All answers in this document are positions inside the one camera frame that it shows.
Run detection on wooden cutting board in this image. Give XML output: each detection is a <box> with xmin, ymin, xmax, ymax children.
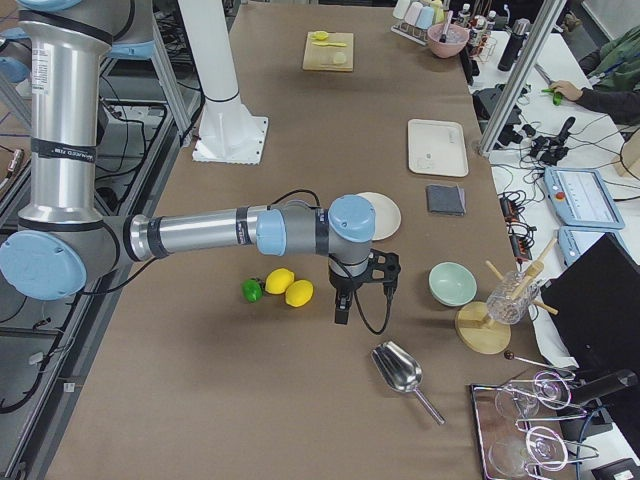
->
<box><xmin>302</xmin><ymin>31</ymin><xmax>354</xmax><ymax>72</ymax></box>

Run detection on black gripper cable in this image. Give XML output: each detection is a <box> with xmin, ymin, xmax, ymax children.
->
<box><xmin>349</xmin><ymin>284</ymin><xmax>397</xmax><ymax>335</ymax></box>

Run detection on cream round plate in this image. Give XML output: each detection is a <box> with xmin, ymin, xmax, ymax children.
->
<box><xmin>358</xmin><ymin>191</ymin><xmax>402</xmax><ymax>241</ymax></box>

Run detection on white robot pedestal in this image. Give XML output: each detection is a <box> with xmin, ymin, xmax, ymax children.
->
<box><xmin>179</xmin><ymin>0</ymin><xmax>268</xmax><ymax>165</ymax></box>

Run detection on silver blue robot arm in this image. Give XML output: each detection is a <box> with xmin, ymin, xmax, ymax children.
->
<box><xmin>1</xmin><ymin>1</ymin><xmax>401</xmax><ymax>324</ymax></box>

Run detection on black laptop monitor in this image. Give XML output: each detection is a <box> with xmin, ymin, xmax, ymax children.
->
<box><xmin>542</xmin><ymin>233</ymin><xmax>639</xmax><ymax>372</ymax></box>

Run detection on grey folded cloth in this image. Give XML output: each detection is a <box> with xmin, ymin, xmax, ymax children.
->
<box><xmin>426</xmin><ymin>184</ymin><xmax>466</xmax><ymax>216</ymax></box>

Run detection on aluminium frame post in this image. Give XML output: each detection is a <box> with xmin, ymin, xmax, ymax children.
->
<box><xmin>478</xmin><ymin>0</ymin><xmax>566</xmax><ymax>158</ymax></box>

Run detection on clear glass cup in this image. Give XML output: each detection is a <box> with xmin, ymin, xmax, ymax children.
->
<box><xmin>486</xmin><ymin>271</ymin><xmax>539</xmax><ymax>325</ymax></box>

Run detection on seated person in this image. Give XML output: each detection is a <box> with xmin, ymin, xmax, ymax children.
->
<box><xmin>549</xmin><ymin>26</ymin><xmax>640</xmax><ymax>125</ymax></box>

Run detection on green lime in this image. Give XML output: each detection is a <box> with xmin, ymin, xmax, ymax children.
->
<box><xmin>241</xmin><ymin>278</ymin><xmax>264</xmax><ymax>303</ymax></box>

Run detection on pink mixing bowl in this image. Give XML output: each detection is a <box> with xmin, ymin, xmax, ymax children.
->
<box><xmin>427</xmin><ymin>23</ymin><xmax>470</xmax><ymax>59</ymax></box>

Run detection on wooden cup rack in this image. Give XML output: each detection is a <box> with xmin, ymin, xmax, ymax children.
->
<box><xmin>455</xmin><ymin>238</ymin><xmax>558</xmax><ymax>354</ymax></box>

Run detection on mint green bowl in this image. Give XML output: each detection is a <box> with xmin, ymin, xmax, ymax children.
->
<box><xmin>428</xmin><ymin>262</ymin><xmax>477</xmax><ymax>307</ymax></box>

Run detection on cream rectangular tray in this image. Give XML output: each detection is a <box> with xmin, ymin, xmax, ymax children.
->
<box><xmin>407</xmin><ymin>119</ymin><xmax>469</xmax><ymax>178</ymax></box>

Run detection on steel metal scoop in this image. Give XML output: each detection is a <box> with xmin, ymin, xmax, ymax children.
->
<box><xmin>371</xmin><ymin>341</ymin><xmax>446</xmax><ymax>425</ymax></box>

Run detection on lemon slices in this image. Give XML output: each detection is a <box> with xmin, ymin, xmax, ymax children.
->
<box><xmin>310</xmin><ymin>30</ymin><xmax>329</xmax><ymax>41</ymax></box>

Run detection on black bottle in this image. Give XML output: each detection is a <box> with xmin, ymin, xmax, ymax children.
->
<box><xmin>497</xmin><ymin>18</ymin><xmax>531</xmax><ymax>72</ymax></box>

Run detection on pastel cup rack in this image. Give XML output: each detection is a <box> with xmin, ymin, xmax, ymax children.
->
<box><xmin>391</xmin><ymin>0</ymin><xmax>450</xmax><ymax>45</ymax></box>

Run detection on yellow plastic knife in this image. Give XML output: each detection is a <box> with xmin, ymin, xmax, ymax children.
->
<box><xmin>311</xmin><ymin>40</ymin><xmax>348</xmax><ymax>48</ymax></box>

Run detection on wine glass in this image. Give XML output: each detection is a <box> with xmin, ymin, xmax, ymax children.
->
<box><xmin>488</xmin><ymin>426</ymin><xmax>568</xmax><ymax>479</ymax></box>
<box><xmin>494</xmin><ymin>370</ymin><xmax>571</xmax><ymax>420</ymax></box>

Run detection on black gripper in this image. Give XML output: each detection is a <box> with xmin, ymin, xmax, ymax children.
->
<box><xmin>329</xmin><ymin>249</ymin><xmax>401</xmax><ymax>325</ymax></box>

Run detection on blue teach pendant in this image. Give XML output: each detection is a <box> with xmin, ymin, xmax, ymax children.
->
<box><xmin>557</xmin><ymin>226</ymin><xmax>625</xmax><ymax>267</ymax></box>
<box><xmin>543</xmin><ymin>167</ymin><xmax>625</xmax><ymax>230</ymax></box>

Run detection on yellow lemon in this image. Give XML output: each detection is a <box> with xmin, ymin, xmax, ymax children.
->
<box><xmin>285</xmin><ymin>279</ymin><xmax>314</xmax><ymax>308</ymax></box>
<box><xmin>265</xmin><ymin>268</ymin><xmax>295</xmax><ymax>295</ymax></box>

